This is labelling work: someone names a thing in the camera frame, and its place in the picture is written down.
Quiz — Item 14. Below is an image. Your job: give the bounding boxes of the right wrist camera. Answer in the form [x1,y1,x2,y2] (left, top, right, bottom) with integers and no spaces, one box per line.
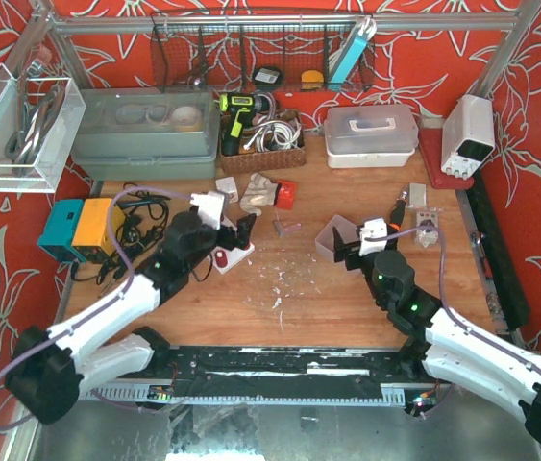
[358,218,401,257]

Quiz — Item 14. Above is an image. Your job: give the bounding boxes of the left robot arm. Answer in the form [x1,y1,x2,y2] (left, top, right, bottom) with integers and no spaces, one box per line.
[5,209,257,425]

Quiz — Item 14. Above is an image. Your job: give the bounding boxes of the clear plastic spring bin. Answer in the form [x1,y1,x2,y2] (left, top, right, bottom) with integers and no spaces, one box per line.
[314,215,357,263]

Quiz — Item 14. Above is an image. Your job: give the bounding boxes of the yellow box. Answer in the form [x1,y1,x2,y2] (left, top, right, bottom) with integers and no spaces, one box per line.
[72,198,125,264]

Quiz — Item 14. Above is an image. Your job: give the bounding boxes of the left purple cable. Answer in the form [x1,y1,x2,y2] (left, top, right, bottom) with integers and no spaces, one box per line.
[0,186,197,431]

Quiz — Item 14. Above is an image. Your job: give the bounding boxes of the grey plastic toolbox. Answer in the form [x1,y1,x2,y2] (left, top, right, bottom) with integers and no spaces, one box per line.
[71,88,220,182]

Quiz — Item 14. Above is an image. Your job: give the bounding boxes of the yellow tape measure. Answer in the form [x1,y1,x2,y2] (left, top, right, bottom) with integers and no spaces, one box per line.
[301,69,325,91]

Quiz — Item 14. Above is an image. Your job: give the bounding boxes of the black power cable bundle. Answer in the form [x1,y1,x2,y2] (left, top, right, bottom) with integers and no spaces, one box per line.
[70,181,173,289]

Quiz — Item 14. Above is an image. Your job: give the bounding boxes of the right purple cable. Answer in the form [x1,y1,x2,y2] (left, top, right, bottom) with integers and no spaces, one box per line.
[365,225,541,419]

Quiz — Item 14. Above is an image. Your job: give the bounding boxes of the blue white book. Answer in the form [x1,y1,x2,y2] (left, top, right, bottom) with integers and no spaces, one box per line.
[327,16,378,90]

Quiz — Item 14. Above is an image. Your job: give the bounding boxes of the purple cable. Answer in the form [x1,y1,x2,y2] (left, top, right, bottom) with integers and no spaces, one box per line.
[0,186,197,431]
[365,225,541,419]

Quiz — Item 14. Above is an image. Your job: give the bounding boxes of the wicker basket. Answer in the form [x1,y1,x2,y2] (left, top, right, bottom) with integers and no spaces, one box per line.
[217,109,306,175]

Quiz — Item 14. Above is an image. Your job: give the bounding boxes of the teal box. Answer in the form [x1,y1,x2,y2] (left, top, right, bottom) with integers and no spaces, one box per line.
[37,199,86,262]

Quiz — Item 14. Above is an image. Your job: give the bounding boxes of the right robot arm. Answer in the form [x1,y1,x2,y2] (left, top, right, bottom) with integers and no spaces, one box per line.
[333,232,541,445]

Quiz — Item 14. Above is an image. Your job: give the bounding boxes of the black wire shelf basket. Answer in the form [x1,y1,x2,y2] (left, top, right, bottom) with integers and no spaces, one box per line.
[150,7,376,92]

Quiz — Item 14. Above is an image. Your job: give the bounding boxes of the small metal plate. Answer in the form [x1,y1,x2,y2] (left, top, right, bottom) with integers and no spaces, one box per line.
[407,182,427,209]

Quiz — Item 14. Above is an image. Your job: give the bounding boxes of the white lidded storage box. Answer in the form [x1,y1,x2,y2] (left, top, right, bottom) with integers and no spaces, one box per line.
[324,104,418,169]

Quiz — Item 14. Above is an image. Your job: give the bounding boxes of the white power supply unit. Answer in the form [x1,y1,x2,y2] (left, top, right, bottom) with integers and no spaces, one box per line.
[440,94,495,180]

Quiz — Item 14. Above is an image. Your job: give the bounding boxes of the packaged dial gauge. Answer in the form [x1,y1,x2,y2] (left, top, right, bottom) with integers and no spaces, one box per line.
[414,207,443,248]

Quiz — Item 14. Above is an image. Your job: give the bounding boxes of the clear acrylic wall bin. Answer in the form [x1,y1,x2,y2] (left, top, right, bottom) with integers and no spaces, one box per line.
[0,66,86,193]

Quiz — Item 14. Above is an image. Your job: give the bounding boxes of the red plastic block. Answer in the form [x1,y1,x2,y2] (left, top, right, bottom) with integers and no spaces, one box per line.
[275,180,297,210]

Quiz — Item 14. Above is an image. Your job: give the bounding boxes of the white cables in basket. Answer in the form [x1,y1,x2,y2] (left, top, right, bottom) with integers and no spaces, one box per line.
[245,119,303,153]

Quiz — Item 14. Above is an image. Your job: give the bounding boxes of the white power adapter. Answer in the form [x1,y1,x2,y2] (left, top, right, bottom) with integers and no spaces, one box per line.
[215,177,239,204]

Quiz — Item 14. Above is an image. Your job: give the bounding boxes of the red mat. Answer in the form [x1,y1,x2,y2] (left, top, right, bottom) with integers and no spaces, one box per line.
[416,125,476,189]

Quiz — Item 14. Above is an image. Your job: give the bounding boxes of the green cordless drill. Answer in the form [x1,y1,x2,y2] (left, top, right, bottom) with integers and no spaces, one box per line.
[219,92,273,157]

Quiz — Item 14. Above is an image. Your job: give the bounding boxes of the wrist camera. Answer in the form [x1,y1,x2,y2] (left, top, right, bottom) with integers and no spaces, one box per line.
[358,218,401,257]
[189,191,228,231]

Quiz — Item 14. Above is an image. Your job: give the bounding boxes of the beige work glove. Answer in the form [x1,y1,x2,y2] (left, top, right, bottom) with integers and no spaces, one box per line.
[239,173,280,216]

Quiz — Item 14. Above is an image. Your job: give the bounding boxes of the orange handled screwdriver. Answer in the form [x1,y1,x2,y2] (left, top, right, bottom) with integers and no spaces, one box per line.
[388,189,408,231]

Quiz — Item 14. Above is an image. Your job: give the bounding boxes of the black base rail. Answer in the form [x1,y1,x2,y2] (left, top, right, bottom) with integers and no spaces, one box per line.
[124,346,436,400]

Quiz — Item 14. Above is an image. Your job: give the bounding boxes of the large red spring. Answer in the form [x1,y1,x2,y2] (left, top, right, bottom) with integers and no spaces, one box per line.
[213,249,229,272]

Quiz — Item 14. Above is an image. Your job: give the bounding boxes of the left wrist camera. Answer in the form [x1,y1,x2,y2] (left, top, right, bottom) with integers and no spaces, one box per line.
[189,191,228,231]

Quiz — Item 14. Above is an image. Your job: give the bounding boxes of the white peg board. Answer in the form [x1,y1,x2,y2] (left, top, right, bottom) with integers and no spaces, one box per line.
[211,218,255,274]

